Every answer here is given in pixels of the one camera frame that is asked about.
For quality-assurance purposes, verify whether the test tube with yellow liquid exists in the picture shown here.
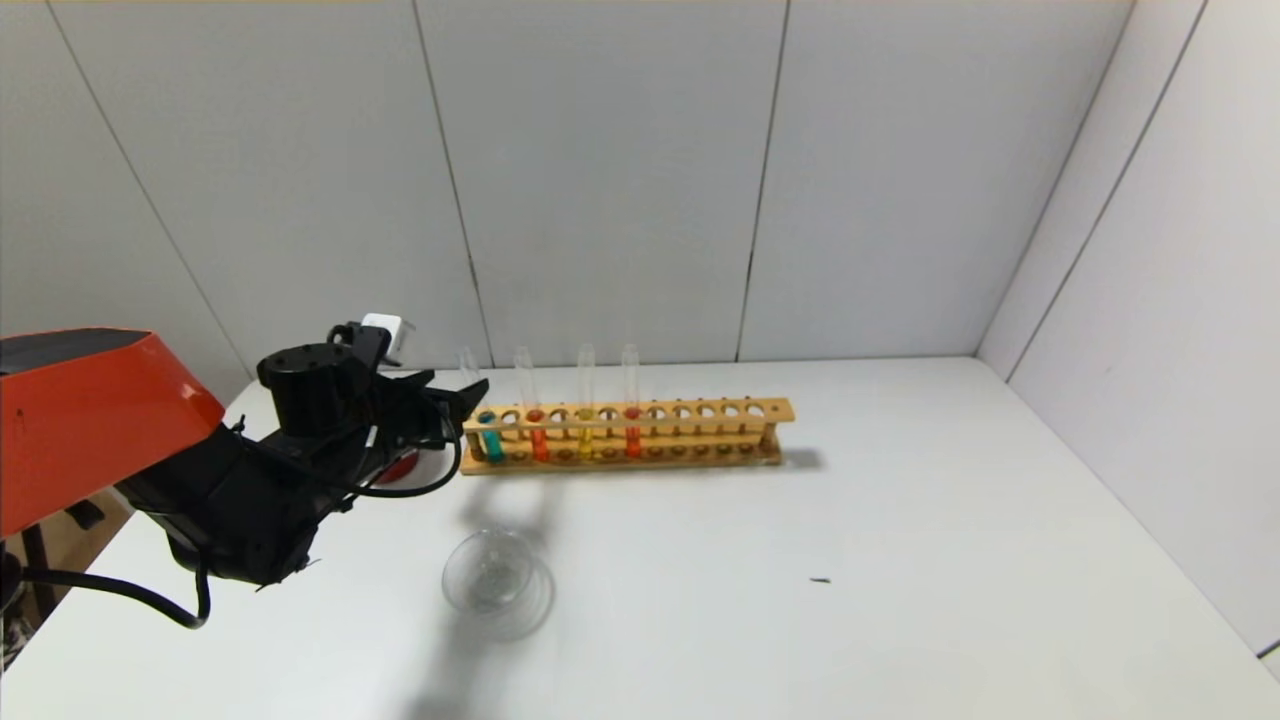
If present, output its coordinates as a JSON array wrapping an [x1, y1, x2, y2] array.
[[575, 344, 598, 461]]

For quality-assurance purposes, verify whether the wooden test tube rack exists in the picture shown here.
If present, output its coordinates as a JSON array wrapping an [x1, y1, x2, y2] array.
[[460, 397, 796, 476]]

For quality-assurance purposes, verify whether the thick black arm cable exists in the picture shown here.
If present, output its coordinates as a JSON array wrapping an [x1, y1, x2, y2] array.
[[20, 563, 213, 630]]

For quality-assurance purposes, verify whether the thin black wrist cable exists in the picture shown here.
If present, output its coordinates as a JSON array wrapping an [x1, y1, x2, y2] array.
[[335, 400, 466, 501]]

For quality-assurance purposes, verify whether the test tube with blue liquid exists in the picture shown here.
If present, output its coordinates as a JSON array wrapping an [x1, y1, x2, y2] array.
[[458, 348, 506, 463]]

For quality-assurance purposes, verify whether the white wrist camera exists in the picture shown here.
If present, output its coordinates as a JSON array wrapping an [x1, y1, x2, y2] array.
[[360, 313, 404, 363]]

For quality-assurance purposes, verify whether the clear glass beaker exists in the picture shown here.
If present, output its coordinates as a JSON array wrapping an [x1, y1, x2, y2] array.
[[442, 527, 554, 641]]

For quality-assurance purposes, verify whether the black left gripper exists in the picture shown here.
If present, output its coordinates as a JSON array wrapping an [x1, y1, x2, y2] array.
[[373, 369, 490, 450]]

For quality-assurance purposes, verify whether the test tube with red liquid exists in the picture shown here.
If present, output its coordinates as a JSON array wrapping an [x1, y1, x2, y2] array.
[[620, 343, 643, 460], [514, 346, 551, 463]]

